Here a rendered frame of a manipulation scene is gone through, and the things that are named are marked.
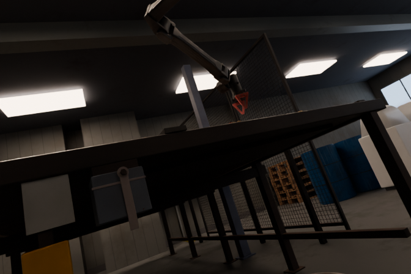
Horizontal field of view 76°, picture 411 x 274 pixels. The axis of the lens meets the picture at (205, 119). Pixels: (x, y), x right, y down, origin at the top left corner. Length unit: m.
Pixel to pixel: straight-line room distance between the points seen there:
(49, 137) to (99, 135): 0.96
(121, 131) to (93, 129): 0.57
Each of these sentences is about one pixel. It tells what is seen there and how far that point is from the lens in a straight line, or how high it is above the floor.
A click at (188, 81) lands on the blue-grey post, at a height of 2.15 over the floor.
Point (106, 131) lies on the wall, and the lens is 6.02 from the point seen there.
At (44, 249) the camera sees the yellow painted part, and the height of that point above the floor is 0.70.
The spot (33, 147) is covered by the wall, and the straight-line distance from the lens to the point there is 6.24.
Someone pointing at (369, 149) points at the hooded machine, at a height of 0.66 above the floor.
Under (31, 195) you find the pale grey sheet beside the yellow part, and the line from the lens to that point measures 0.77.
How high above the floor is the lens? 0.69
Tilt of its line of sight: 16 degrees up
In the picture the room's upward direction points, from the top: 18 degrees counter-clockwise
